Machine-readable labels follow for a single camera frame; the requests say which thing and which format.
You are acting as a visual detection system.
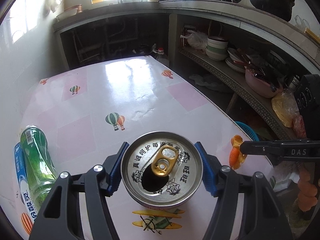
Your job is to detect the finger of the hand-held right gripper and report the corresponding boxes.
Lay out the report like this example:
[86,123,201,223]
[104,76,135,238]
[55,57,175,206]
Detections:
[239,140,320,164]

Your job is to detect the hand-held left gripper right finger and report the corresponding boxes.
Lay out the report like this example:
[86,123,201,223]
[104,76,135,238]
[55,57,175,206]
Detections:
[194,141,293,240]

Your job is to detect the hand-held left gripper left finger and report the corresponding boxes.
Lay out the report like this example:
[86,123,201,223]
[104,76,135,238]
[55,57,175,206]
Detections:
[29,141,130,240]

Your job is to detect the silver drink can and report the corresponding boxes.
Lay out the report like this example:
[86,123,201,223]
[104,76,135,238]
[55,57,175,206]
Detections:
[120,130,203,209]

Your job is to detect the orange peel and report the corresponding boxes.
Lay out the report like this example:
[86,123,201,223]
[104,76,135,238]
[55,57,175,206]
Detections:
[229,135,248,170]

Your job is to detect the person's right hand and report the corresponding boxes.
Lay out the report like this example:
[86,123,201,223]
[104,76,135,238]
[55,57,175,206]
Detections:
[297,166,317,212]

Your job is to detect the red plastic bag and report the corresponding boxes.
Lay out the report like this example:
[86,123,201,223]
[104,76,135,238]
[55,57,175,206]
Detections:
[292,116,307,138]

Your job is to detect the yellow plastic bag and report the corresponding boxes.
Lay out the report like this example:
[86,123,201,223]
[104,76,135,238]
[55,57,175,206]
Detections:
[271,92,300,128]

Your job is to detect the pink basin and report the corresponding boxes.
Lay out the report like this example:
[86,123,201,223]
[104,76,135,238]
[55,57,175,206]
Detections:
[244,67,284,98]

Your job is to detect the metal shelf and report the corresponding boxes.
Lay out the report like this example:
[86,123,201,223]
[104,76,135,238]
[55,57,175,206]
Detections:
[179,47,308,140]

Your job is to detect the green plastic bottle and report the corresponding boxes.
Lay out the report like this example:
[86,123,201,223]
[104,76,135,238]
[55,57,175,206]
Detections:
[20,125,59,213]

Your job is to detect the stack of plates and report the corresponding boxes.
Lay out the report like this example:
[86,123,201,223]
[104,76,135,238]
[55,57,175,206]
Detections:
[225,47,250,73]

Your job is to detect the crumpled plastic bag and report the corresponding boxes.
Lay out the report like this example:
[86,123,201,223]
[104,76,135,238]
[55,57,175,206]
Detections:
[189,74,225,90]

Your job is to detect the blue and white box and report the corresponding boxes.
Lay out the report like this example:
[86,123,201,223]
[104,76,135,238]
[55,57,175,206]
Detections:
[14,142,37,227]

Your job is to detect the stack of bowls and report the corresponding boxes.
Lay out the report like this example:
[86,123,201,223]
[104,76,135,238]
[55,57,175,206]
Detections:
[205,36,229,61]

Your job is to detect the black bucket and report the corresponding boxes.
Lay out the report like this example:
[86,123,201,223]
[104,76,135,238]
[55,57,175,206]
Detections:
[132,44,153,57]

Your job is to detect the cooking oil bottle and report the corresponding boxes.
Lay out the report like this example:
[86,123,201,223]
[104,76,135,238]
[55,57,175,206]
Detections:
[154,47,170,67]

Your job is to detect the concrete counter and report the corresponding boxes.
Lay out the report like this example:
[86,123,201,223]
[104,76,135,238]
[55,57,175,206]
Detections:
[52,0,320,67]

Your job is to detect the white bowl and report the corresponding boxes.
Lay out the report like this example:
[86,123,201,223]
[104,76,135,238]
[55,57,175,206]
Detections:
[56,8,78,22]

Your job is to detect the copper pot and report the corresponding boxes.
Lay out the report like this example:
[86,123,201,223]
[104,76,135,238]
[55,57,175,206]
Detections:
[64,4,83,13]

